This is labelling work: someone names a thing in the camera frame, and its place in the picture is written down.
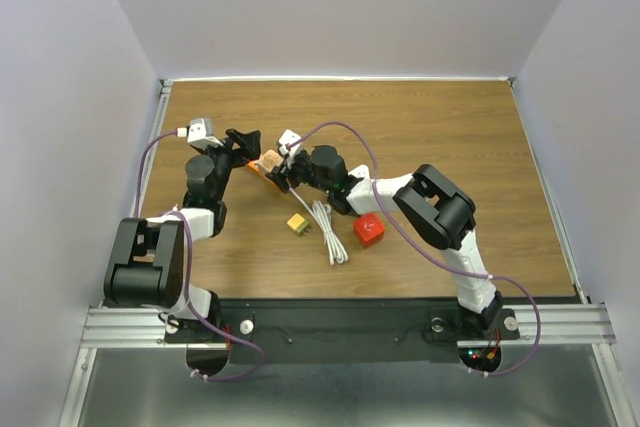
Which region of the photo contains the white power strip cord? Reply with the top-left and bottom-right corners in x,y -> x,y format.
288,186 -> 350,267

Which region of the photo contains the purple cable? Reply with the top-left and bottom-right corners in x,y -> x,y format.
284,120 -> 543,379
131,129 -> 266,383

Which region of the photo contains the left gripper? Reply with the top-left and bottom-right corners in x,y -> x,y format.
196,130 -> 259,202

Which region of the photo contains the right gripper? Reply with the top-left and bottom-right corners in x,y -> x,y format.
266,151 -> 332,195

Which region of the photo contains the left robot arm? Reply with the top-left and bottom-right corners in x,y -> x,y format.
103,119 -> 261,341

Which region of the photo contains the beige cube socket adapter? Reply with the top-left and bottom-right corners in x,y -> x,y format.
256,150 -> 281,175

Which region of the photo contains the yellow plug adapter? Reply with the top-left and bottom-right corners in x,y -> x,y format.
286,213 -> 311,236

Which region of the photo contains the aluminium frame rail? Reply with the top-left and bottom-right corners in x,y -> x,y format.
58,79 -> 173,426

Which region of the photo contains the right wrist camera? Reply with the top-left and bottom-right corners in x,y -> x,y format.
277,129 -> 302,157

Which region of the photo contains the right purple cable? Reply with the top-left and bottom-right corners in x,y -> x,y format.
284,120 -> 543,379

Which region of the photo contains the red cube socket adapter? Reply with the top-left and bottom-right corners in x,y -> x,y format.
352,213 -> 385,248

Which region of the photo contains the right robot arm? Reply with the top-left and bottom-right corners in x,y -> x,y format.
258,145 -> 503,337

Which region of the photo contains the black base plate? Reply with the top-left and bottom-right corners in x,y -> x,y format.
164,298 -> 521,366

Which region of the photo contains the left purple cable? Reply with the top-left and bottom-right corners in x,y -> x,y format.
131,129 -> 266,383

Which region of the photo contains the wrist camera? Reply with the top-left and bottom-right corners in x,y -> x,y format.
277,129 -> 302,157
187,118 -> 222,150

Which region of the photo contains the orange power strip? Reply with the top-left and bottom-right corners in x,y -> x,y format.
247,160 -> 282,193

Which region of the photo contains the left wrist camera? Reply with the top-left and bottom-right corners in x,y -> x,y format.
187,118 -> 222,150

